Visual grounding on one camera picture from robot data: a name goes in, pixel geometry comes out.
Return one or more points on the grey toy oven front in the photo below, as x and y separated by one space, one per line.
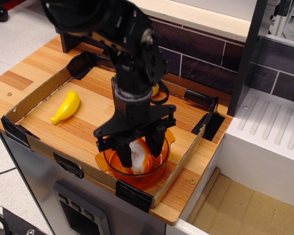
82 217

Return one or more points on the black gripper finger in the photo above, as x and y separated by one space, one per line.
155 141
123 151

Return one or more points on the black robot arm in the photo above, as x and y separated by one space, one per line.
131 44

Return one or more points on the black caster wheel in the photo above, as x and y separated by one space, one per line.
3 14

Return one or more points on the cardboard fence with black tape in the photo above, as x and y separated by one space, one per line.
71 78

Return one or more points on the yellow toy banana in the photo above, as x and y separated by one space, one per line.
67 108

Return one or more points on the white orange toy sushi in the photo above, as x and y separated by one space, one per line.
141 157

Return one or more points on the black vertical post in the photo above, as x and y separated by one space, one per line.
246 68

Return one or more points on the white toy sink drainboard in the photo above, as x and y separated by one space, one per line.
258 147

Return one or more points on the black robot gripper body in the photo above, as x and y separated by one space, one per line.
132 120

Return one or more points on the yellow toy potato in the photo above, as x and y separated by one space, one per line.
155 90

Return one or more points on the orange transparent plastic pot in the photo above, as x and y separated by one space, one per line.
108 161

